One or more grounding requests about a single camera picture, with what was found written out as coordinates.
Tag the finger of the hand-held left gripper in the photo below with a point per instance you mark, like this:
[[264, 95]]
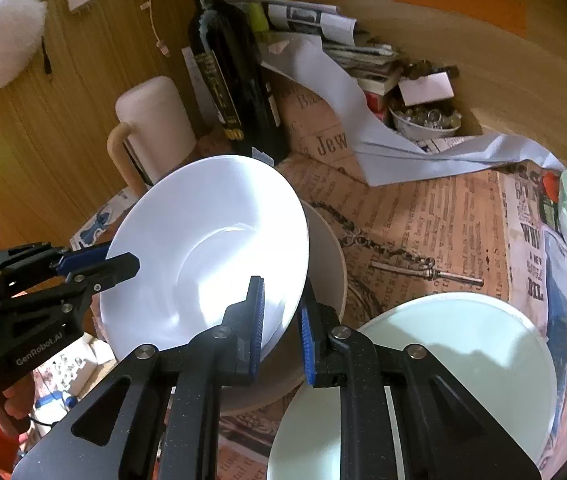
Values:
[[83, 258], [113, 270]]

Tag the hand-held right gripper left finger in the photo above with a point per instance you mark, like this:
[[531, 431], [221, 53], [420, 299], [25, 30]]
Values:
[[258, 320]]

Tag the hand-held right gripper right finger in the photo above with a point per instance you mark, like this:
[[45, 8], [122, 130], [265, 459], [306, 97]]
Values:
[[307, 345]]

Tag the pink bowl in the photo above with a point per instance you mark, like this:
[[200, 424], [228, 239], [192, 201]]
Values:
[[326, 260]]

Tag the white plate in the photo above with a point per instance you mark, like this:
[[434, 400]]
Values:
[[188, 220]]

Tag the mint green plate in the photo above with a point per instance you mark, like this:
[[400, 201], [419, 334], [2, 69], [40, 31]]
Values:
[[463, 360]]

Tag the person's left hand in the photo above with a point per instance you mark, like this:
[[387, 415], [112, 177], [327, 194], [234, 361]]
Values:
[[15, 402]]

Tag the blue cartoon sticker sheet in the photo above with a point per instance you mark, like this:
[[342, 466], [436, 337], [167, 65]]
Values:
[[98, 225]]

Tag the newspaper print table mat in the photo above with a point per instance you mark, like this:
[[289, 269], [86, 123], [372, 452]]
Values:
[[438, 220]]

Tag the white fluffy ball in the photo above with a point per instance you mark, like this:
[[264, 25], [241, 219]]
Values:
[[3, 40]]

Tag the dark wine bottle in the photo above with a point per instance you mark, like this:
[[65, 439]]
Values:
[[233, 60]]

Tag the small bowl of glass beads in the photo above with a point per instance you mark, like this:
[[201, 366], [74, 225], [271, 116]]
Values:
[[423, 129]]

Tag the stack of books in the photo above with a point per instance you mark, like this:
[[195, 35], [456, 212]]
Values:
[[363, 67]]

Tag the white card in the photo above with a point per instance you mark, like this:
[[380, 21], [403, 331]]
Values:
[[426, 87]]

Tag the yellow-green marker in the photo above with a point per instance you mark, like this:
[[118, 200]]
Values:
[[258, 17]]

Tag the orange sticky note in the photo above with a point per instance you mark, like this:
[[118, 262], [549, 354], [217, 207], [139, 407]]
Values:
[[453, 0]]

